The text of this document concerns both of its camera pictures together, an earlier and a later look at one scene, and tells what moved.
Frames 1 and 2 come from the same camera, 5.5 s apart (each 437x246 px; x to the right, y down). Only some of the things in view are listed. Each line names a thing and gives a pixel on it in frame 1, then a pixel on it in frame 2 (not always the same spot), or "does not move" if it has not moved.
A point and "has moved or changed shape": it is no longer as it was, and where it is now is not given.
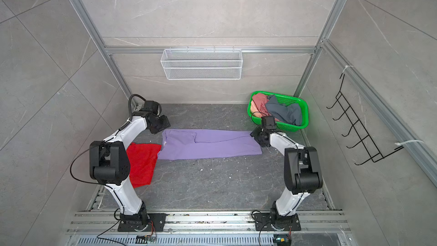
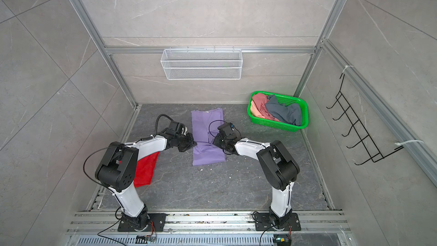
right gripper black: (255, 132) to (217, 142)
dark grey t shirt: (290, 113) does not move
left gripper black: (166, 124) to (192, 142)
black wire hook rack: (368, 143) does not move
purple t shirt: (180, 144) has moved or changed shape
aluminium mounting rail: (108, 221) does not move
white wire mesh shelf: (202, 64) does not move
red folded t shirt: (143, 159) does not move
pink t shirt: (258, 106) does not move
